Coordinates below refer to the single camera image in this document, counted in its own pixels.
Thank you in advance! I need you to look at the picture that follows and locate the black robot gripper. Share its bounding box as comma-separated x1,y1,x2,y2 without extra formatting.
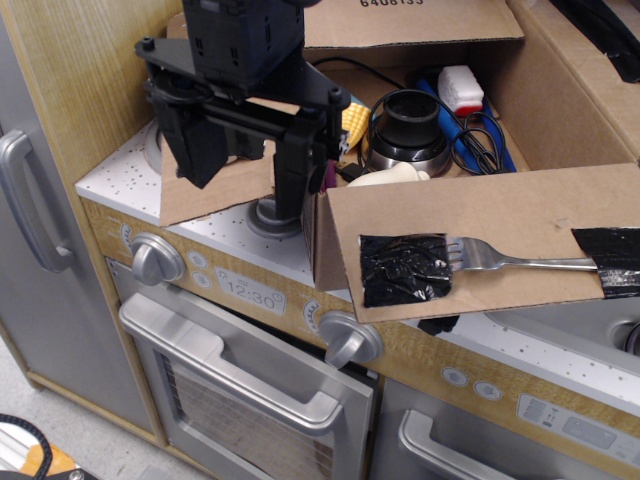
135,1,349,219

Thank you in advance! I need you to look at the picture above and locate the large cardboard box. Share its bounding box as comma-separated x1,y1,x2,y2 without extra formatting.
159,0,640,324

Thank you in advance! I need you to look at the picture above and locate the grey stove burner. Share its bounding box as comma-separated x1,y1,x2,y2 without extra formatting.
246,197,302,240

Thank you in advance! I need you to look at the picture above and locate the magenta marker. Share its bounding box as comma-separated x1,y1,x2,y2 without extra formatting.
321,160,337,192

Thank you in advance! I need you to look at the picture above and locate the black USB plug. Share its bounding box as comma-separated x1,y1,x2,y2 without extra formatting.
334,163,363,183

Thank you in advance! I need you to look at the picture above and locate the yellow toy corn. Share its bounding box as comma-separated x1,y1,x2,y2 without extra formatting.
342,101,370,150

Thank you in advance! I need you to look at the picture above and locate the silver left stove knob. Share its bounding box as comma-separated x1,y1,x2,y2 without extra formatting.
131,232,186,286

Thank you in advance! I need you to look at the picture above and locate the silver stove knob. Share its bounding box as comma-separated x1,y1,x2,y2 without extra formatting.
318,311,384,369
131,232,186,286

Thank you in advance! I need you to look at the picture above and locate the cream toy piece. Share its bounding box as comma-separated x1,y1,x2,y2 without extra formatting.
348,163,431,187

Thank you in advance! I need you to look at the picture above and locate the black silver 3D mouse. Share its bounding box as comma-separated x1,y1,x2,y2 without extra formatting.
366,89,451,177

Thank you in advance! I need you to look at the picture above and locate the black tape on fork tines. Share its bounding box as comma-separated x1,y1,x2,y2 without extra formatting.
359,234,453,308

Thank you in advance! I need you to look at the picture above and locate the wooden toy kitchen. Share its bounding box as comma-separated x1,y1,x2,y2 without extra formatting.
0,0,640,480

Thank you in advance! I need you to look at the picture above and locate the silver right stove knob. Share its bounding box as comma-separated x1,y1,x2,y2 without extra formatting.
318,311,384,369

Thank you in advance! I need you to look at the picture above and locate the blue pen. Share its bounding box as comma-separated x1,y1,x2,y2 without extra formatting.
415,78,517,175

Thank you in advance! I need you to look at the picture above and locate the white red toy block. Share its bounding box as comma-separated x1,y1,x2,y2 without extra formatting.
437,65,484,117

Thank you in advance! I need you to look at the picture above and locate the silver oven door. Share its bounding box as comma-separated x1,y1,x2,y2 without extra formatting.
109,260,375,479

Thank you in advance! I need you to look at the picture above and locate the silver metal fork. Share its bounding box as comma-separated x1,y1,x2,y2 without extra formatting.
445,237,597,272

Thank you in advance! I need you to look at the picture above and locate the black tape scrap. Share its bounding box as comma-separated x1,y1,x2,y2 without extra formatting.
417,315,459,336

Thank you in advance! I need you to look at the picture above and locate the silver dishwasher door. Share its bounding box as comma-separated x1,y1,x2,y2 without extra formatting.
370,380,639,479

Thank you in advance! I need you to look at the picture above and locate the orange object on floor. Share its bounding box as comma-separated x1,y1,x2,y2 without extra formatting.
19,445,77,478

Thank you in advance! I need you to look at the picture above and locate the grey toy sink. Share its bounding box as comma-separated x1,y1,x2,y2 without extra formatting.
488,297,639,374

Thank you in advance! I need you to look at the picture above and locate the silver fridge door handle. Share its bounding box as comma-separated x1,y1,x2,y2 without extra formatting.
1,130,74,273

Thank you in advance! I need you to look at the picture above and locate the black tape on fork handle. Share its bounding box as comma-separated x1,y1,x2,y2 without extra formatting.
572,227,639,299

